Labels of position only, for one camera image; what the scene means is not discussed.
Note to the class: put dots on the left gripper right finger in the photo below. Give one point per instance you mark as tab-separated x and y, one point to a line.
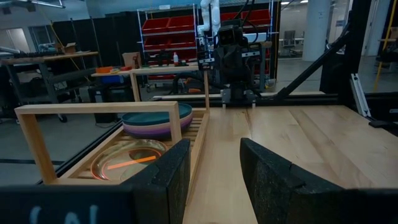
280	193

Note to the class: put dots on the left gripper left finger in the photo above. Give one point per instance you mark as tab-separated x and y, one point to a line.
168	186

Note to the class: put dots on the orange transparent plastic plate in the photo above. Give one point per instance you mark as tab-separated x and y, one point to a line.
124	165

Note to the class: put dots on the purple plate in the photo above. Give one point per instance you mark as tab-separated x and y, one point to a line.
149	130
155	135

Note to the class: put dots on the green transparent plastic plate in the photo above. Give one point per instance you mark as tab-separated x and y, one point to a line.
109	155

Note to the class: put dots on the pink plate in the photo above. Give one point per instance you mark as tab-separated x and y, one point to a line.
186	119

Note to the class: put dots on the dark teal plate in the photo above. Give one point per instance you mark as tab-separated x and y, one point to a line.
149	117

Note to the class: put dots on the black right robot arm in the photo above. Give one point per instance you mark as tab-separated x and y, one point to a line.
237	93

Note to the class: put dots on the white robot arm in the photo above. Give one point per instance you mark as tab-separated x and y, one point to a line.
209	15

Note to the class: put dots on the wooden plate shelf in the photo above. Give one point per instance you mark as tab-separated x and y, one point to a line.
93	108

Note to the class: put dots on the white bottle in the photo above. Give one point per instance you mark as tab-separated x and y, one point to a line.
176	58

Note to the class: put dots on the white building column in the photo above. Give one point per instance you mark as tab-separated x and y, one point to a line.
317	31

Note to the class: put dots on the cardboard box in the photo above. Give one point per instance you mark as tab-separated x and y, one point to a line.
130	59
66	48

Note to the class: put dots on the blue bin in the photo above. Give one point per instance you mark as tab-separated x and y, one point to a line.
112	79

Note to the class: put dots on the light wooden table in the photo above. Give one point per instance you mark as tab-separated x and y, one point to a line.
112	73

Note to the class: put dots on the yellow pole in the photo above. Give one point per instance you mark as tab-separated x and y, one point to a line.
384	46

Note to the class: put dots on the wooden top workbench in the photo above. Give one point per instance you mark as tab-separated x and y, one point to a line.
46	58

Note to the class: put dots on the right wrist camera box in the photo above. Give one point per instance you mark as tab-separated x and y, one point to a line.
230	35

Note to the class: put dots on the black aluminium rig frame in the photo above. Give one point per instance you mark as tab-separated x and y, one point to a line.
351	46

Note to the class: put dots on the silver aluminium bracket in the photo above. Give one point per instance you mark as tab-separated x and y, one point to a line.
360	96

